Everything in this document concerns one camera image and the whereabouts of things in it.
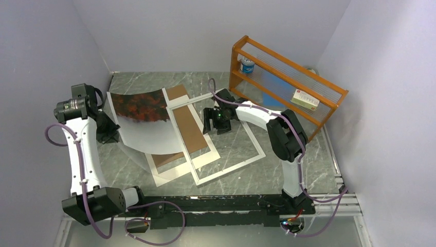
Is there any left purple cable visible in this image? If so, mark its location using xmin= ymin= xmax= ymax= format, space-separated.
xmin=45 ymin=123 xmax=187 ymax=246

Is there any tape roll behind shelf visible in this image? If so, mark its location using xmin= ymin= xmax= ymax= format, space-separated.
xmin=306 ymin=67 xmax=319 ymax=75

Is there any red autumn photo print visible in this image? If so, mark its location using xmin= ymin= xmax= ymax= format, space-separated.
xmin=107 ymin=89 xmax=182 ymax=155

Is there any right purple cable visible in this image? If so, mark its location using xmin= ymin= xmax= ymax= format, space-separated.
xmin=208 ymin=77 xmax=349 ymax=239

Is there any blue white can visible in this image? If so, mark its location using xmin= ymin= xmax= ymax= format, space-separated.
xmin=240 ymin=57 xmax=255 ymax=74

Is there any white picture frame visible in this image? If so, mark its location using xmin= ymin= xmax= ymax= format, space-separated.
xmin=156 ymin=94 xmax=266 ymax=195

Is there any white mat board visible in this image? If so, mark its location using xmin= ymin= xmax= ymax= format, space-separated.
xmin=145 ymin=104 xmax=220 ymax=187

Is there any purple cable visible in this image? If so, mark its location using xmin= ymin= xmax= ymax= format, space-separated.
xmin=45 ymin=123 xmax=187 ymax=246
xmin=208 ymin=77 xmax=349 ymax=239

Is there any orange wooden shelf rack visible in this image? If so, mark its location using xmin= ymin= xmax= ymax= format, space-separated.
xmin=228 ymin=36 xmax=348 ymax=140

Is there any brown backing board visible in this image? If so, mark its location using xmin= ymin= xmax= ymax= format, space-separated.
xmin=152 ymin=85 xmax=208 ymax=168

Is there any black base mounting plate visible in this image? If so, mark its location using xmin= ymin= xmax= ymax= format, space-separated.
xmin=122 ymin=192 xmax=316 ymax=230

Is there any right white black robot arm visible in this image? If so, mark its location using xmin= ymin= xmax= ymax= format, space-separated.
xmin=203 ymin=89 xmax=308 ymax=214

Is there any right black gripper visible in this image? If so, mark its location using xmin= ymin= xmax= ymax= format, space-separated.
xmin=203 ymin=107 xmax=231 ymax=135

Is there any small cream red box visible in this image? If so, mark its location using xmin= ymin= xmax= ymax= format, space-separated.
xmin=291 ymin=89 xmax=319 ymax=111

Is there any aluminium rail frame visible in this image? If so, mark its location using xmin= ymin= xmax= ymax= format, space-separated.
xmin=53 ymin=126 xmax=373 ymax=247

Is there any blue paper sheet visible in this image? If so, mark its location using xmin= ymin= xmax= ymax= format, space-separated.
xmin=262 ymin=72 xmax=292 ymax=108

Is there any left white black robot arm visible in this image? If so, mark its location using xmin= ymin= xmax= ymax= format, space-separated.
xmin=53 ymin=83 xmax=147 ymax=226

